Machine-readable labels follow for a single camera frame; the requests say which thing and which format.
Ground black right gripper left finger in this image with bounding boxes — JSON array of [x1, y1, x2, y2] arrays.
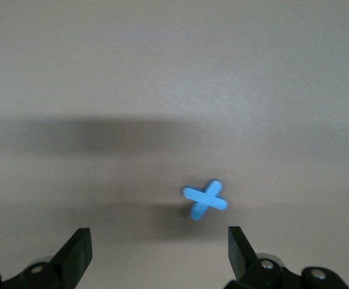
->
[[0, 228, 93, 289]]

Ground blue foam letter X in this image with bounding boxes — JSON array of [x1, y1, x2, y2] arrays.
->
[[182, 179, 228, 221]]

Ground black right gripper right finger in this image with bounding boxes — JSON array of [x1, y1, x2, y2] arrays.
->
[[224, 226, 349, 289]]

